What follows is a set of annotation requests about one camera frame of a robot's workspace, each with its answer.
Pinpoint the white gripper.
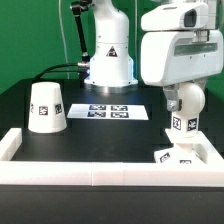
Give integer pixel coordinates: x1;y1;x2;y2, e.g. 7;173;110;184
140;1;224;112

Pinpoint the white marker sheet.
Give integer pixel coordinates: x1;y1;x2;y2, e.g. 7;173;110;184
67;104;148;120

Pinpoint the white hanging cable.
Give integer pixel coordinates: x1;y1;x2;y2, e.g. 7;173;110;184
58;0;71;80

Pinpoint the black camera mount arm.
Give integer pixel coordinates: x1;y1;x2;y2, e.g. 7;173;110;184
70;0;92;62

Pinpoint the white lamp base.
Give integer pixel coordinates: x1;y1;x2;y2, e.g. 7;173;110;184
154;129;203;165

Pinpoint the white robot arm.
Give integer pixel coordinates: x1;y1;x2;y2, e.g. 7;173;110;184
85;0;224;111

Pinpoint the white lamp shade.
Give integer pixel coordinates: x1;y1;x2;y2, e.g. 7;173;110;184
28;82;67;133

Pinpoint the black cable bundle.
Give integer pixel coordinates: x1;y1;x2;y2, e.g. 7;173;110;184
32;61;88;82

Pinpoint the white U-shaped fence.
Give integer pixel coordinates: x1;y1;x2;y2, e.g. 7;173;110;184
0;128;224;187

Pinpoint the white lamp bulb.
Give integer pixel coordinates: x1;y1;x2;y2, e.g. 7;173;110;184
171;82;205;136

